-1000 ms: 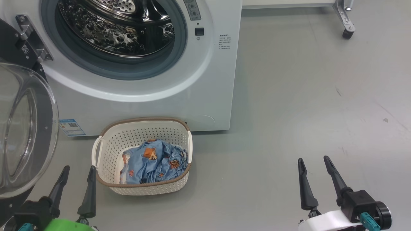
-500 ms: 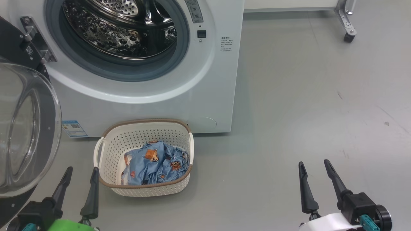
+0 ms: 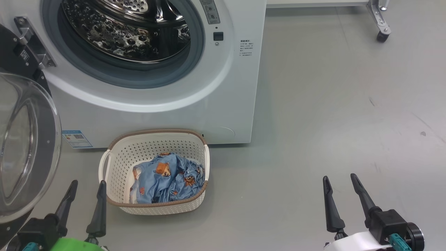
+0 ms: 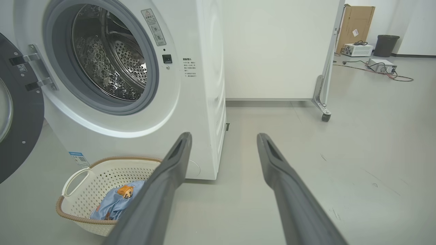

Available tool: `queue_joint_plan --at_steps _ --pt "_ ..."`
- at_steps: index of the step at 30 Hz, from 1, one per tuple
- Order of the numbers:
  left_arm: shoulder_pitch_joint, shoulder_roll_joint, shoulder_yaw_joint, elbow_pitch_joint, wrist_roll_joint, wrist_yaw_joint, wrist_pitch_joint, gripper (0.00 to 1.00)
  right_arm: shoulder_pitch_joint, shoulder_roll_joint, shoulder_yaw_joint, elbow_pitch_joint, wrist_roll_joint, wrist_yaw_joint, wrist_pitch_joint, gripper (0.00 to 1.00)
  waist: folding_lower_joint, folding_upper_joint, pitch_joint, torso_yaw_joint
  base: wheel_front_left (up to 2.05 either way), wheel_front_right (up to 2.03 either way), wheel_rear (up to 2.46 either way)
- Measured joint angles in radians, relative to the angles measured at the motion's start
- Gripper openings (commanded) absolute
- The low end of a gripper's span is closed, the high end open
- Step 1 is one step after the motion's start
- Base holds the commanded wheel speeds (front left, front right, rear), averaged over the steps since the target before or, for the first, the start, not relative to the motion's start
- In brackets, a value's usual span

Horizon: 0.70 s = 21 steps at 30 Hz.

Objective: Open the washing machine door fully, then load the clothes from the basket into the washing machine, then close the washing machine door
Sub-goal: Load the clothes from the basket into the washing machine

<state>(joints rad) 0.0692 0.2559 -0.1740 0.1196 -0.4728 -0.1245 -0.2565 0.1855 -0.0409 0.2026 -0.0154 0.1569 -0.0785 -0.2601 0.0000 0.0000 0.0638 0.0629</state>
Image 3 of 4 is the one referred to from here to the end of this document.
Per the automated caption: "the grey metal stand leg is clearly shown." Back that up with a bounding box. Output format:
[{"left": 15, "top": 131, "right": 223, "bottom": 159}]
[{"left": 366, "top": 0, "right": 391, "bottom": 35}]

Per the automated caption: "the blue energy label sticker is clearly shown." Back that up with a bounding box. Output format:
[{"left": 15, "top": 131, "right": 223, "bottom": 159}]
[{"left": 62, "top": 130, "right": 93, "bottom": 149}]

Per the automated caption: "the white board panel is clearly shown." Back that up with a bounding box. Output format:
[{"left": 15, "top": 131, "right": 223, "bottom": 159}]
[{"left": 267, "top": 0, "right": 370, "bottom": 8}]

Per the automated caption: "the steel washing machine drum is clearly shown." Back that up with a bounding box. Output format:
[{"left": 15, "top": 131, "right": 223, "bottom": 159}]
[{"left": 61, "top": 0, "right": 192, "bottom": 63}]

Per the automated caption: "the blue bear-print garment white trim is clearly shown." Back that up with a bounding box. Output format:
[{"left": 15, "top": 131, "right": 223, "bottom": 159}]
[{"left": 130, "top": 153, "right": 178, "bottom": 204}]

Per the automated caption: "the white front-load washing machine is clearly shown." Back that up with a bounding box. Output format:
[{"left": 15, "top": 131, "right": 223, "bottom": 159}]
[{"left": 0, "top": 0, "right": 267, "bottom": 149}]

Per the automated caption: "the black round glass washer door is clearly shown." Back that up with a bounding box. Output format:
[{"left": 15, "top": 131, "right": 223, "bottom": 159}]
[{"left": 0, "top": 24, "right": 62, "bottom": 249}]

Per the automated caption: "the white perforated basket brown rim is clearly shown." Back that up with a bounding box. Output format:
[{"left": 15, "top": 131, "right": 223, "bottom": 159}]
[{"left": 98, "top": 129, "right": 210, "bottom": 215}]

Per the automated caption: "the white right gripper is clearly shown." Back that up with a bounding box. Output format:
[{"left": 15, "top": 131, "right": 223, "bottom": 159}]
[{"left": 323, "top": 173, "right": 392, "bottom": 251}]

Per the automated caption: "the small printed text label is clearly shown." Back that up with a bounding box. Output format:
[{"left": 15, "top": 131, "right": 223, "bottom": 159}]
[{"left": 239, "top": 39, "right": 254, "bottom": 57}]

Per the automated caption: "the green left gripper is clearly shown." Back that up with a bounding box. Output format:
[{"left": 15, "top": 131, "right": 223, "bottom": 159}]
[{"left": 49, "top": 180, "right": 107, "bottom": 251}]

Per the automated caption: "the silver metal door hinge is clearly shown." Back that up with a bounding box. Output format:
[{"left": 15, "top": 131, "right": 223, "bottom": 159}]
[{"left": 14, "top": 16, "right": 57, "bottom": 70}]

